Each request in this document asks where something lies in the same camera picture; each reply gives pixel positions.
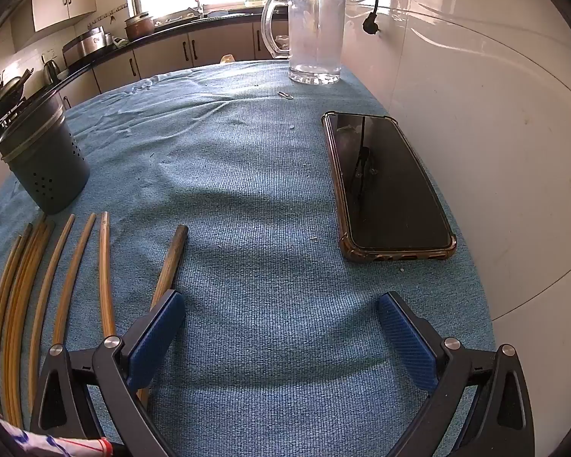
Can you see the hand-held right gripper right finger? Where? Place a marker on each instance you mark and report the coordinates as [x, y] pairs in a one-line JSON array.
[[404, 338]]

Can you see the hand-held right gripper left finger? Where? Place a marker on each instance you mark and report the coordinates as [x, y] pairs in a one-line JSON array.
[[157, 338]]

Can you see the dark green perforated utensil holder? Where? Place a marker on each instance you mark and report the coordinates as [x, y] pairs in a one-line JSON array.
[[47, 166]]

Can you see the person's printed clothing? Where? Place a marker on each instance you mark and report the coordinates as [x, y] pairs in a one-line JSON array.
[[52, 445]]

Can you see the black smartphone in brown case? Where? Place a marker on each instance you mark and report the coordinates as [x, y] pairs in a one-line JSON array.
[[385, 185]]

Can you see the blue tablecloth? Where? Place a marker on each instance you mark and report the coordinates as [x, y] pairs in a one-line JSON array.
[[266, 200]]

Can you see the gas stove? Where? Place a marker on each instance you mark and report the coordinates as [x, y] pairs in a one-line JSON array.
[[4, 126]]

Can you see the metal paper clip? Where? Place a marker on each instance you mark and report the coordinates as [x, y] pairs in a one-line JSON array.
[[285, 95]]

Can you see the beige lower kitchen cabinets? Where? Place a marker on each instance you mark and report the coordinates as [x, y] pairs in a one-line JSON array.
[[162, 57]]

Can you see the beige kitchen cabinets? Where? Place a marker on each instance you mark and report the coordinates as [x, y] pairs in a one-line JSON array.
[[62, 0], [162, 57]]

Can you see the black wok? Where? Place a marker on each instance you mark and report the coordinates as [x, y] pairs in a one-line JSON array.
[[7, 97]]

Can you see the steel kettle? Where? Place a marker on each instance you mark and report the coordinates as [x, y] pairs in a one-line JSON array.
[[51, 72]]

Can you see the yellow plastic bag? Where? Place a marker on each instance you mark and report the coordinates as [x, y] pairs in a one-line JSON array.
[[227, 58]]

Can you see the stainless steel kitchen appliance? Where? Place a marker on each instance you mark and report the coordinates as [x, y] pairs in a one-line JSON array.
[[83, 45]]

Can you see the brown cooking pot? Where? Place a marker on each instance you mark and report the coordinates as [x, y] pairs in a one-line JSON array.
[[138, 28]]

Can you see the clear glass mug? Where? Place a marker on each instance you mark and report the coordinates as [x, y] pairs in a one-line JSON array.
[[314, 33]]

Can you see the black kitchen countertop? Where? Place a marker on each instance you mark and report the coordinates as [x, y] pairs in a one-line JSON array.
[[195, 21]]

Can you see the metal faucet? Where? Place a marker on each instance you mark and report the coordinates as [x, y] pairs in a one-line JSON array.
[[199, 8]]

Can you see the beige upper kitchen cabinets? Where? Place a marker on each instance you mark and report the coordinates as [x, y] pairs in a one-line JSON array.
[[62, 0]]

